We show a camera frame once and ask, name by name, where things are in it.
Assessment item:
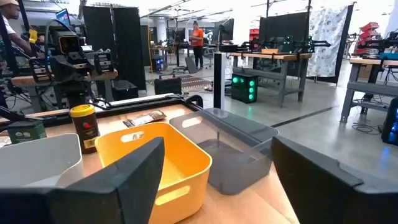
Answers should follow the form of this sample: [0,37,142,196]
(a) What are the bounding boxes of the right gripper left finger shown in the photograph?
[0,136,165,224]

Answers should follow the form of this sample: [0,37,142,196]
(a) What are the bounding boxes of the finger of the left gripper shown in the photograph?
[29,57,52,83]
[94,51,114,75]

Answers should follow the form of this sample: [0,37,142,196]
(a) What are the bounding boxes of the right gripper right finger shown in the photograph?
[272,136,398,224]

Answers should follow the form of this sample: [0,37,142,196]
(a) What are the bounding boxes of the yellow-lid brown spice jar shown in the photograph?
[70,104,101,156]

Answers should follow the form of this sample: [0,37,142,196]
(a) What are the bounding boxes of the green spice tin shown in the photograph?
[6,120,47,144]

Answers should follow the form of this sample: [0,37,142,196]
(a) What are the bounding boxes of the wooden bench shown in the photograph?
[11,68,119,113]

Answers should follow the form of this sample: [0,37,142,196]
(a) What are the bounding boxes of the black partition screen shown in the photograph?
[82,6,147,91]

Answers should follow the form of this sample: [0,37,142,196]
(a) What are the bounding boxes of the black case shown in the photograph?
[111,80,139,101]

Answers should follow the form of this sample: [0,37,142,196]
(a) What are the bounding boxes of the computer monitor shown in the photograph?
[55,8,72,27]

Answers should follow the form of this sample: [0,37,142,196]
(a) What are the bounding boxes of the person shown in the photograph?
[0,0,34,58]
[189,21,205,71]

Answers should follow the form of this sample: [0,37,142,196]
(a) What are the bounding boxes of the white plastic bin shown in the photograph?
[0,133,85,189]

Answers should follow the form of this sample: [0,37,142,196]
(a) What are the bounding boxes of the black equipment box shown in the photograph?
[154,76,183,96]

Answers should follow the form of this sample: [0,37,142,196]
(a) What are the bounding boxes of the brown packet white label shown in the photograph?
[123,110,167,128]

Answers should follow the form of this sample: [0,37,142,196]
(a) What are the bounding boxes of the dark grey plastic bin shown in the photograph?
[169,108,280,196]

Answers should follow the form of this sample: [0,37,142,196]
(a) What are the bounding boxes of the yellow plastic bin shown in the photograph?
[95,122,213,224]

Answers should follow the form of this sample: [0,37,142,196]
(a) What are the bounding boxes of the black computer blue lights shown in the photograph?
[381,98,398,146]

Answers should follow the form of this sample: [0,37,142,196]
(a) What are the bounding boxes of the wooden workbench grey legs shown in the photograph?
[340,57,398,124]
[229,51,313,108]

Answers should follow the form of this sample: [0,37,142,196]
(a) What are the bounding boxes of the black computer green lights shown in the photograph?
[231,73,259,104]

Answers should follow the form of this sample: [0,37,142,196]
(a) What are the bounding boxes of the patterned white curtain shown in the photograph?
[306,6,349,78]

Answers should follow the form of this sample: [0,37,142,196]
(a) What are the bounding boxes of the black robot green lights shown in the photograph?
[242,35,331,54]

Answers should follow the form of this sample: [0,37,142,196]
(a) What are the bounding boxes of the red storage bins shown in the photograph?
[356,21,381,54]

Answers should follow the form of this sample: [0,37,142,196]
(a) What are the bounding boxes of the black aluminium table frame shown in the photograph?
[0,93,205,128]

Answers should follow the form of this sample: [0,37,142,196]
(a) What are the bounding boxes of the black floor cable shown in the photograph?
[351,122,384,136]

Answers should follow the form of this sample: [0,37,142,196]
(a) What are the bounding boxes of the black post white base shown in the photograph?
[213,52,226,110]

